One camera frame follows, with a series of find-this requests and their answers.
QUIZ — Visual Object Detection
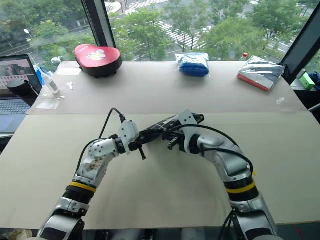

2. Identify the red heart-shaped case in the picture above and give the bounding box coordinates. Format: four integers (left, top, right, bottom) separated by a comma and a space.
73, 44, 124, 79

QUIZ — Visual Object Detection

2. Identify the blue cloth in plastic bag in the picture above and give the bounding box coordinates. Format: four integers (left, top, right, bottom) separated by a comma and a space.
174, 52, 211, 78

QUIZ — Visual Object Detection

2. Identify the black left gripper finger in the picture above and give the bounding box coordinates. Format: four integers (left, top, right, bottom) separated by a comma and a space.
139, 136, 159, 148
139, 129, 163, 140

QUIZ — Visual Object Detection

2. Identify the black white-grid pencil case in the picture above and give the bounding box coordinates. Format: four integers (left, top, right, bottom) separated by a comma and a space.
138, 113, 206, 161

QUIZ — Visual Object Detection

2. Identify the laptop computer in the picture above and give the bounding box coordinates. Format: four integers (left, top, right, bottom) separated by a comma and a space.
0, 54, 44, 134

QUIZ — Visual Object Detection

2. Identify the blue plastic bag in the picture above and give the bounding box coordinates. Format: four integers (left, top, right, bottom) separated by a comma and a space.
33, 63, 54, 80

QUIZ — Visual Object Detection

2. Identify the silver plastic-wrapped package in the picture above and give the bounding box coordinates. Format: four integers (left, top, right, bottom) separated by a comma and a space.
236, 55, 286, 93

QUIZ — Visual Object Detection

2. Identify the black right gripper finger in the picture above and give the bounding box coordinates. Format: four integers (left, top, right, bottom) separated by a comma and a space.
161, 130, 177, 142
167, 139, 180, 151

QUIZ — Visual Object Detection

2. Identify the small white bottle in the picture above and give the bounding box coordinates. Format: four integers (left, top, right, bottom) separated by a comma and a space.
39, 72, 61, 95

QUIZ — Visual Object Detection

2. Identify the black round device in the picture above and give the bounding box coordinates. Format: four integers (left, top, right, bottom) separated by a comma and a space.
6, 79, 34, 96

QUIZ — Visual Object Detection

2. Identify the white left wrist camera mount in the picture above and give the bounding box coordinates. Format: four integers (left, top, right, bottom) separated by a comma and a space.
118, 120, 141, 156

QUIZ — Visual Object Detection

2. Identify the dark blue cloth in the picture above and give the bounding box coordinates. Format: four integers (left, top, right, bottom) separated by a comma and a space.
308, 71, 320, 91

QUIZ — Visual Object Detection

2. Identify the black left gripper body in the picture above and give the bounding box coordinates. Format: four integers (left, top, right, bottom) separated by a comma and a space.
127, 131, 146, 152

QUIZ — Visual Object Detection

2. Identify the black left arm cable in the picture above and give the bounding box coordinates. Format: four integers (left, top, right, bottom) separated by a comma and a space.
74, 107, 129, 177

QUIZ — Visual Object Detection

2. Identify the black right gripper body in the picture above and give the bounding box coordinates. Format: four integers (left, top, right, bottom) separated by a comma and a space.
162, 128, 186, 151

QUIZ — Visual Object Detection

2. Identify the black window frame post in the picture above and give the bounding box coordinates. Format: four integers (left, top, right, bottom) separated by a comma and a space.
80, 0, 117, 50
279, 3, 320, 85

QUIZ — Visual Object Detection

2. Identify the green box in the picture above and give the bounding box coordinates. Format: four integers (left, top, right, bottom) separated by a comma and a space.
298, 72, 317, 91

